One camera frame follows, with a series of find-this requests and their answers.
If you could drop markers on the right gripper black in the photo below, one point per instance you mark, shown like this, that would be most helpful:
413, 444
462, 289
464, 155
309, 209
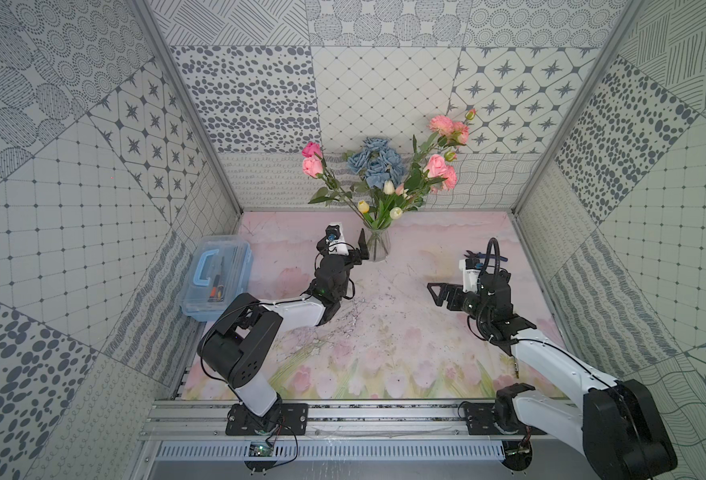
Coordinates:
455, 290

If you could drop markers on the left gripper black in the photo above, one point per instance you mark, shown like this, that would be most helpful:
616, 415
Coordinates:
350, 257

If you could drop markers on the clear glass vase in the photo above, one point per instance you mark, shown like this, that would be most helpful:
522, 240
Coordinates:
378, 243

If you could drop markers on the pink carnation spray stem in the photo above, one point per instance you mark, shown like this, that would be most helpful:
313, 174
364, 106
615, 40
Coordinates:
446, 137

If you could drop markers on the light pink rose stem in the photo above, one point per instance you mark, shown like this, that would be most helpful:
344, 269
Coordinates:
332, 190

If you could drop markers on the pink rose stem large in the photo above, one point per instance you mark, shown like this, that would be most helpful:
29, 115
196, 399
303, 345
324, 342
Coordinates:
437, 175

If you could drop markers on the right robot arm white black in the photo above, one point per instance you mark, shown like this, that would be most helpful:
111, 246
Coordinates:
614, 424

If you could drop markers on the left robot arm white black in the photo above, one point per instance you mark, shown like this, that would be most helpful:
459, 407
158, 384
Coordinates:
234, 349

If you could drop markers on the yellow white tulip bunch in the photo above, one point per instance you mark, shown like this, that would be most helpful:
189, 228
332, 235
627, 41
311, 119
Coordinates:
388, 204

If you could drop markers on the blue hydrangea flower bunch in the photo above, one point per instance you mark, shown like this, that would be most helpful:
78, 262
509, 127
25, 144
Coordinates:
377, 163

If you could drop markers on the magenta rose stem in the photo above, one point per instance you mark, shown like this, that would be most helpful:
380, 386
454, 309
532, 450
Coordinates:
362, 208

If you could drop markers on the clear blue tool box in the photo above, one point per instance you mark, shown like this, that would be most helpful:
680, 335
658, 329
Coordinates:
219, 272

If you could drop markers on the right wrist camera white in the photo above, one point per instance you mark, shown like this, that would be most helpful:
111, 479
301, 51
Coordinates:
471, 270

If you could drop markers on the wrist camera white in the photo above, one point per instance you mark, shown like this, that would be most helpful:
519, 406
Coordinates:
335, 241
471, 270

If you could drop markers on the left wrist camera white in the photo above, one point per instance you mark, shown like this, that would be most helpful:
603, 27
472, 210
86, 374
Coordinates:
335, 241

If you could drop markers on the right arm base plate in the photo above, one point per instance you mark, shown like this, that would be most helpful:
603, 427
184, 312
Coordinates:
482, 418

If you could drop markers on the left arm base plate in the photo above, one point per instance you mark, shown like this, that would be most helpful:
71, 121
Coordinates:
282, 419

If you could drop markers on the aluminium rail frame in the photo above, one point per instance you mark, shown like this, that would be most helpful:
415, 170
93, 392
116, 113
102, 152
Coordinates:
422, 430

